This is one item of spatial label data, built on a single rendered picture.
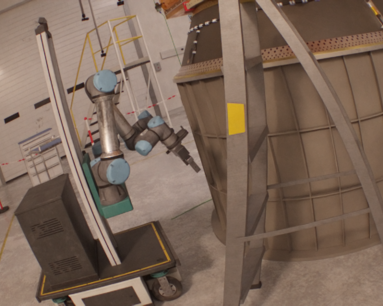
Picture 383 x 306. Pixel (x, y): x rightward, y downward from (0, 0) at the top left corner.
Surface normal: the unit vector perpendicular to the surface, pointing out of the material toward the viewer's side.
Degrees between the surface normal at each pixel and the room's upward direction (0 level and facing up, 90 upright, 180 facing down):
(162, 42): 90
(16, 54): 90
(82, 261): 90
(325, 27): 62
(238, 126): 90
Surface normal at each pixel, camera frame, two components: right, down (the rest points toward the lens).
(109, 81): 0.55, -0.10
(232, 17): -0.36, 0.29
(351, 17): -0.13, -0.21
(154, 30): 0.32, 0.14
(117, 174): 0.59, 0.16
